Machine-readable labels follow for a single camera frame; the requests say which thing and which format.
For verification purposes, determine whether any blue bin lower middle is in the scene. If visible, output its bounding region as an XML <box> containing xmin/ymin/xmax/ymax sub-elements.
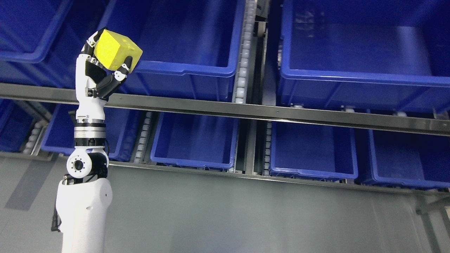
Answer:
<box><xmin>150</xmin><ymin>112</ymin><xmax>239</xmax><ymax>171</ymax></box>

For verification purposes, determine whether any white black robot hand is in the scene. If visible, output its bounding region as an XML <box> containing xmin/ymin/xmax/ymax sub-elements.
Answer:
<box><xmin>73</xmin><ymin>27</ymin><xmax>134</xmax><ymax>123</ymax></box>

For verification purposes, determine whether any blue bin lower far right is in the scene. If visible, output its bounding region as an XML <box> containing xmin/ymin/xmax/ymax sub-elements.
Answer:
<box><xmin>355</xmin><ymin>129</ymin><xmax>450</xmax><ymax>190</ymax></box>

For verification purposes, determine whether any blue bin upper middle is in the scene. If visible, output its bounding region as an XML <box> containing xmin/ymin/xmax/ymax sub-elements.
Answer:
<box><xmin>99</xmin><ymin>0</ymin><xmax>246</xmax><ymax>102</ymax></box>

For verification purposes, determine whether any blue bin upper right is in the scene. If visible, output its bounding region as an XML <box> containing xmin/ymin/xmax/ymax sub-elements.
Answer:
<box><xmin>277</xmin><ymin>0</ymin><xmax>450</xmax><ymax>113</ymax></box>

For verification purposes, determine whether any blue bin lower middle-left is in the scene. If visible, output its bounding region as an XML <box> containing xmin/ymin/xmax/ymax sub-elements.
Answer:
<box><xmin>41</xmin><ymin>104</ymin><xmax>141</xmax><ymax>162</ymax></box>

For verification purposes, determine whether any blue bin upper left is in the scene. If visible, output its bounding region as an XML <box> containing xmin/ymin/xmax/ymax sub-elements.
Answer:
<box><xmin>0</xmin><ymin>0</ymin><xmax>108</xmax><ymax>89</ymax></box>

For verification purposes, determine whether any yellow foam block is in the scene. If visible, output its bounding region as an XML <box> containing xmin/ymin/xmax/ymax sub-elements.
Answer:
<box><xmin>94</xmin><ymin>29</ymin><xmax>143</xmax><ymax>73</ymax></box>

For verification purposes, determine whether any steel shelf rack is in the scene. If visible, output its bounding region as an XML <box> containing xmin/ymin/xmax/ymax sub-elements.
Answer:
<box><xmin>0</xmin><ymin>0</ymin><xmax>450</xmax><ymax>215</ymax></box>

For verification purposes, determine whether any blue bin lower left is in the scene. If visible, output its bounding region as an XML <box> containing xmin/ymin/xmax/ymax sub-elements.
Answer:
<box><xmin>0</xmin><ymin>99</ymin><xmax>35</xmax><ymax>153</ymax></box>

